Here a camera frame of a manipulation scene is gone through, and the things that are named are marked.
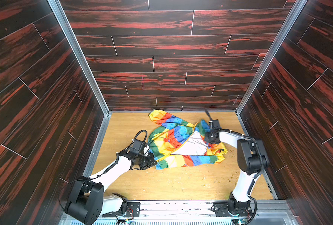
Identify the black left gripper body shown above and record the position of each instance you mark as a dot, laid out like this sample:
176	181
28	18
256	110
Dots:
143	159

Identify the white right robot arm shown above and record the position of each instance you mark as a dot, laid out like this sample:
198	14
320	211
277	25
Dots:
252	158

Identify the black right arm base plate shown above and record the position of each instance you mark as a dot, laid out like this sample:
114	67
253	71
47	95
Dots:
232	208

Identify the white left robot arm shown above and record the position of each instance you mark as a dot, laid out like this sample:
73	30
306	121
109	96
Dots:
86	199

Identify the aluminium frame post right corner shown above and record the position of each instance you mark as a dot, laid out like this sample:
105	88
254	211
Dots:
284	30

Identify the rainbow striped zip jacket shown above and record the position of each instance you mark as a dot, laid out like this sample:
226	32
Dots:
178	143

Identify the aluminium frame post corner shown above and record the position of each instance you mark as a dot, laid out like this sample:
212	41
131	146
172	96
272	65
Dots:
284	30
62	20

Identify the aluminium front rail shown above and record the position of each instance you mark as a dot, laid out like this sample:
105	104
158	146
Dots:
199	212

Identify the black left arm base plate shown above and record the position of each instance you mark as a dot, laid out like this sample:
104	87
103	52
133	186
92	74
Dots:
128	209

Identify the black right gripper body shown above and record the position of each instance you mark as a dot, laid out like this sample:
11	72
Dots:
211	128

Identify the aluminium frame post left corner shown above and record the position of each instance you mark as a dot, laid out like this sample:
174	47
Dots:
62	20

